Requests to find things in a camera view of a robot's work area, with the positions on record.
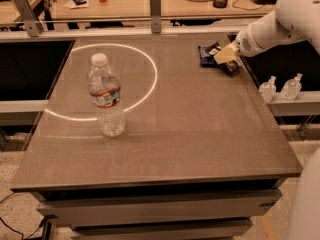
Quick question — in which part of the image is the grey metal bracket left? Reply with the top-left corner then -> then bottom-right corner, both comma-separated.
13,0 -> 43,37

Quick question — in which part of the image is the black cable on desk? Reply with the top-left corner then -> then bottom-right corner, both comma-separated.
232,0 -> 266,12

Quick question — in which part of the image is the blue rxbar blueberry wrapper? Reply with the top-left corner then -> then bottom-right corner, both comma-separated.
198,45 -> 220,68

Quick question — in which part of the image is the grey metal bracket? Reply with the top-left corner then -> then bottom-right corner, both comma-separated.
13,0 -> 43,37
150,0 -> 161,34

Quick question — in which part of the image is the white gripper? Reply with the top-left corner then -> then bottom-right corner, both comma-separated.
214,26 -> 266,65

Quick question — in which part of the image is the clear plastic water bottle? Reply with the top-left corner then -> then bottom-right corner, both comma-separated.
87,53 -> 126,137

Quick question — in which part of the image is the black rxbar chocolate wrapper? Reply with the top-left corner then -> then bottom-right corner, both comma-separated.
204,42 -> 240,77

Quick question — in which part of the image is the grey metal bracket middle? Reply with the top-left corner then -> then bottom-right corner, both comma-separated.
150,0 -> 161,34

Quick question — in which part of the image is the black floor cable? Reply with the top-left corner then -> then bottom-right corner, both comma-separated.
0,192 -> 48,240

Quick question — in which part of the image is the grey drawer cabinet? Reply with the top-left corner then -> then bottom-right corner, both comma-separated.
36,178 -> 288,240

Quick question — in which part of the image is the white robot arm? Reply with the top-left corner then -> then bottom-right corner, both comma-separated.
214,0 -> 320,64

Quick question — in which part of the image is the clear sanitizer bottle right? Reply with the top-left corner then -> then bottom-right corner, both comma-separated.
280,73 -> 302,100

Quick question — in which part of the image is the black mesh pen cup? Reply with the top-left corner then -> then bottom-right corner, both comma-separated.
213,0 -> 228,8

